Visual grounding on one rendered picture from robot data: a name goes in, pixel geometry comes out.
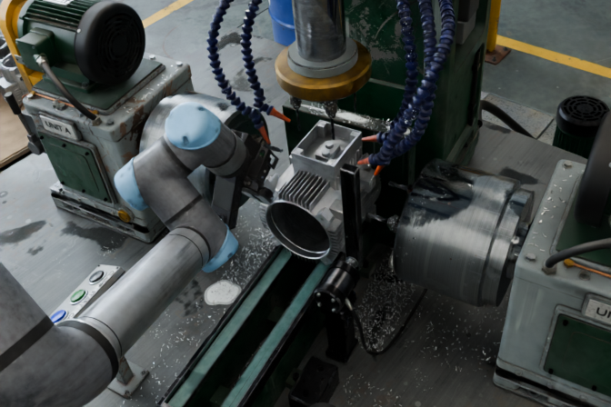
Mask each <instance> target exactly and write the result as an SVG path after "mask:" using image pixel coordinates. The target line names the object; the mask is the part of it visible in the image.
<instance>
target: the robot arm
mask: <svg viewBox="0 0 611 407"><path fill-rule="evenodd" d="M263 150H264V151H265V154H263ZM261 152H262V153H261ZM270 154H271V155H272V156H274V158H275V160H274V161H273V164H270V162H271V159H272V158H271V157H270ZM278 160H279V158H278V157H277V156H276V155H275V154H274V153H273V152H272V151H271V150H270V149H268V148H265V147H262V146H261V145H259V144H258V143H257V142H256V141H255V140H254V139H253V138H252V137H251V136H250V135H249V134H247V133H242V132H238V131H237V130H234V129H231V130H230V129H229V128H228V127H227V126H226V125H225V124H224V123H223V122H222V121H220V120H219V118H218V116H217V115H216V114H215V113H213V112H212V111H210V110H208V109H207V108H205V107H204V106H203V105H202V104H200V103H197V102H185V103H181V104H179V105H178V106H176V107H175V108H174V109H173V110H172V111H171V112H170V115H169V116H168V117H167V118H166V120H165V133H164V135H163V136H161V137H160V138H159V139H157V140H156V141H155V142H154V143H152V144H151V145H150V146H148V147H147V148H146V149H145V150H144V151H143V152H142V153H140V154H139V155H137V156H135V157H133V158H132V159H131V161H130V162H129V163H127V164H126V165H125V166H124V167H123V168H121V169H120V170H119V171H118V172H117V173H116V175H115V187H116V189H117V191H118V192H119V193H120V195H121V196H122V197H123V198H124V200H125V201H126V202H127V203H129V204H130V205H131V206H132V207H133V208H134V209H136V210H138V211H143V210H144V209H146V208H149V207H151V208H152V210H153V211H154V212H155V213H156V215H157V216H158V217H159V218H160V219H161V221H162V222H163V223H164V224H165V226H166V227H167V228H168V229H169V231H170V233H169V234H168V235H167V236H166V237H165V238H164V239H162V240H161V241H160V242H159V243H158V244H157V245H156V246H155V247H154V248H153V249H152V250H150V251H149V252H148V253H147V254H146V255H145V256H144V257H143V258H142V259H141V260H140V261H138V262H137V263H136V264H135V265H134V266H133V267H132V268H131V269H130V270H129V271H127V272H126V273H125V274H124V275H123V276H122V277H121V278H120V279H119V280H118V281H117V282H115V283H114V284H113V285H112V286H111V287H110V288H109V289H108V290H107V291H106V292H105V293H103V294H102V295H101V296H100V297H99V298H98V299H97V300H96V301H95V302H94V303H92V304H91V305H90V306H89V307H88V308H87V309H86V310H85V311H84V312H83V313H82V314H80V315H79V316H78V317H77V318H76V319H67V320H63V321H61V322H60V323H59V324H58V325H55V324H54V323H53V321H52V320H51V319H50V318H49V317H48V316H47V314H46V313H45V312H44V311H43V310H42V308H41V307H40V306H39V305H38V304H37V303H36V302H35V300H34V299H33V298H32V297H31V296H30V295H29V293H28V292H27V291H26V290H25V289H24V287H23V286H22V285H21V284H20V283H19V282H18V281H17V280H16V278H15V277H14V276H13V275H12V274H11V273H10V272H9V271H8V270H7V269H6V268H5V266H4V265H3V264H2V263H1V262H0V407H83V406H85V405H86V404H88V403H90V402H91V401H92V400H93V399H94V398H96V397H97V396H98V395H99V394H100V393H102V392H103V391H104V390H105V388H106V387H107V386H108V385H109V384H110V383H111V381H112V380H113V379H114V378H115V377H116V376H117V374H118V372H119V369H120V360H121V359H122V357H123V356H124V355H125V354H126V353H127V352H128V351H129V350H130V348H131V347H132V346H133V345H134V344H135V343H136V342H137V341H138V339H139V338H140V337H141V336H142V335H143V334H144V333H145V332H146V330H147V329H148V328H149V327H150V326H151V325H152V324H153V323H154V322H155V320H156V319H157V318H158V317H159V316H160V315H161V314H162V313H163V311H164V310H165V309H166V308H167V307H168V306H169V305H170V304H171V302H172V301H173V300H174V299H175V298H176V297H177V296H178V295H179V294H180V293H181V292H182V291H183V290H184V289H185V288H186V286H187V285H188V284H189V283H190V282H191V281H192V280H193V279H194V278H195V276H196V275H197V274H198V273H199V272H200V271H201V270H203V271H204V272H206V273H211V272H212V271H214V270H216V269H217V268H219V267H220V266H221V265H223V264H224V263H225V262H227V261H228V260H229V258H231V257H232V256H233V255H234V254H235V253H236V251H237V249H238V241H237V240H236V238H235V237H234V236H233V234H232V233H231V232H230V230H232V229H234V228H235V227H236V221H237V216H238V209H239V204H240V198H241V193H242V194H245V195H247V196H249V197H251V198H253V199H255V200H257V201H258V202H260V203H262V204H271V203H272V202H273V201H274V199H275V197H274V193H275V188H276V185H277V182H278V174H274V176H273V177H272V178H271V179H270V180H268V179H266V177H267V176H268V173H269V171H270V169H271V168H272V169H274V170H275V167H276V165H277V162H278ZM201 164H202V165H203V166H204V167H206V168H207V169H208V170H210V171H211V172H212V173H214V174H216V177H215V188H214V194H213V201H212V206H210V205H209V204H208V203H207V201H206V200H205V199H204V197H203V196H202V195H201V194H200V193H199V192H198V191H197V190H196V188H195V187H194V186H193V184H192V183H191V182H190V181H189V180H188V178H187V176H188V175H189V174H191V173H192V172H193V171H194V170H195V169H196V168H197V167H198V166H200V165H201Z"/></svg>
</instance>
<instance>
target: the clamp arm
mask: <svg viewBox="0 0 611 407"><path fill-rule="evenodd" d="M340 183H341V195H342V208H343V222H344V235H345V248H346V261H349V262H351V261H352V259H353V262H352V263H353V264H356V266H355V268H356V269H357V270H360V269H361V267H362V266H363V264H364V257H363V235H362V214H361V193H360V172H359V167H357V166H354V165H351V164H343V165H342V167H341V168H340ZM347 259H348V260H347Z"/></svg>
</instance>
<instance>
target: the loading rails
mask: <svg viewBox="0 0 611 407"><path fill-rule="evenodd" d="M362 235H363V257H364V264H363V266H362V267H361V269H360V270H357V271H358V273H359V275H360V276H362V277H365V278H367V279H369V277H370V276H371V274H372V272H373V271H374V269H375V268H376V263H375V262H373V261H370V260H367V259H366V257H367V256H368V254H369V252H370V251H371V249H372V248H373V246H374V244H375V243H376V220H375V219H373V220H372V221H371V223H369V222H366V221H363V223H362ZM315 263H316V262H314V263H312V261H311V262H309V261H308V260H307V261H305V258H304V260H303V261H302V259H301V257H300V258H299V259H298V257H297V256H296V257H295V256H294V253H293V254H292V255H291V253H290V251H289V252H287V251H286V248H285V247H284V246H283V245H282V244H280V245H278V246H275V248H274V249H273V251H272V252H271V253H270V254H269V255H268V256H267V258H266V259H265V261H264V262H263V263H262V265H261V266H260V267H259V269H258V270H257V271H256V273H255V274H254V276H253V277H252V278H251V280H250V281H249V282H248V284H247V285H246V286H245V288H244V289H243V291H242V292H241V293H240V294H239V295H238V296H237V297H236V299H235V300H234V302H233V303H232V304H231V306H230V307H229V308H228V310H227V311H226V312H225V314H224V315H223V317H222V318H221V319H220V321H219V322H218V323H217V325H216V326H215V328H214V329H213V330H212V332H210V333H209V335H208V336H207V337H206V339H205V340H204V342H203V343H202V344H201V346H200V347H199V348H198V349H197V351H196V352H195V354H194V355H193V356H192V358H191V359H190V360H189V362H188V363H187V364H186V366H185V367H184V369H183V370H182V371H181V372H180V373H179V374H178V376H177V377H176V378H175V380H174V381H173V383H172V384H171V385H170V387H169V388H168V389H167V391H166V392H165V394H164V395H163V396H162V397H161V399H160V400H159V401H158V403H157V404H156V406H157V407H274V405H275V403H276V402H277V400H278V398H279V397H280V395H281V394H282V392H283V390H284V389H285V387H286V388H288V389H290V390H291V389H292V387H293V386H294V384H295V382H296V380H297V379H298V377H299V376H300V374H301V372H302V371H301V370H299V369H297V368H298V366H299V364H300V363H301V361H303V359H304V357H305V356H306V353H307V352H308V350H309V349H310V347H311V345H312V344H313V342H314V341H315V339H316V337H317V335H318V334H319V333H320V331H321V330H322V328H323V327H325V328H326V317H325V314H324V313H321V311H320V307H319V306H318V303H317V302H316V300H315V298H314V291H315V289H316V287H317V286H318V285H319V284H320V283H321V282H322V281H323V280H324V279H325V277H326V275H327V274H328V269H329V268H330V266H331V265H332V264H331V263H330V264H329V265H325V264H324V263H323V262H322V261H321V260H320V261H319V262H318V263H317V265H316V267H315V269H314V270H313V271H312V272H311V274H310V275H309V277H308V278H307V280H306V281H305V283H304V284H303V286H302V287H301V289H300V290H299V292H298V293H297V295H296V296H295V298H294V300H293V301H292V302H291V303H290V305H289V306H288V307H287V309H286V310H285V309H284V308H285V306H286V305H287V303H288V302H289V301H290V299H291V298H292V296H293V295H294V293H295V291H296V290H297V288H298V287H299V285H300V284H301V283H302V281H303V280H304V279H305V277H306V276H307V274H308V273H309V271H310V270H311V268H312V267H313V266H314V264H315ZM268 331H270V334H269V335H268V337H267V338H266V340H265V342H264V343H263V345H262V346H261V347H260V349H259V350H258V352H257V353H256V355H255V357H254V358H253V360H252V361H251V362H250V363H249V365H248V366H247V368H246V369H245V371H244V372H243V374H242V375H241V377H240V378H239V380H238V381H237V383H236V384H235V386H234V388H233V389H232V390H230V389H229V388H230V386H231V385H232V383H233V382H234V381H235V379H236V377H237V376H238V374H239V373H240V372H241V371H242V369H243V368H244V367H245V365H246V363H247V362H248V360H249V359H250V357H251V356H252V354H253V353H254V351H255V350H256V348H257V347H258V345H259V344H260V342H262V340H263V339H264V337H265V335H266V334H267V333H268Z"/></svg>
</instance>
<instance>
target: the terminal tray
mask: <svg viewBox="0 0 611 407"><path fill-rule="evenodd" d="M321 123H324V125H321ZM334 128H335V140H333V139H332V132H331V129H332V126H331V123H329V122H326V121H323V120H319V121H318V123H317V124H316V125H315V126H314V127H313V128H312V129H311V131H310V132H309V133H308V134H307V135H306V136H305V138H304V139H303V140H302V141H301V142H300V143H299V144H298V145H297V147H296V148H295V149H294V150H293V151H292V152H291V158H292V165H293V168H294V175H295V173H296V172H297V171H298V170H299V173H300V172H301V171H303V173H304V172H305V171H306V174H308V173H309V172H310V174H312V173H314V175H315V176H316V175H318V179H319V177H320V176H322V181H323V180H324V179H326V182H328V181H330V187H332V188H333V189H334V190H335V191H336V190H338V191H339V190H340V186H341V183H340V168H341V167H342V165H343V164H351V165H354V166H357V165H358V163H357V162H358V161H359V160H360V158H361V157H362V156H363V154H362V146H363V142H362V140H361V139H362V132H360V131H357V130H354V129H351V128H347V127H344V126H341V125H338V124H334ZM353 132H356V134H352V133H353ZM298 149H299V150H301V152H297V151H296V150H298ZM330 160H334V162H333V163H330V162H329V161H330Z"/></svg>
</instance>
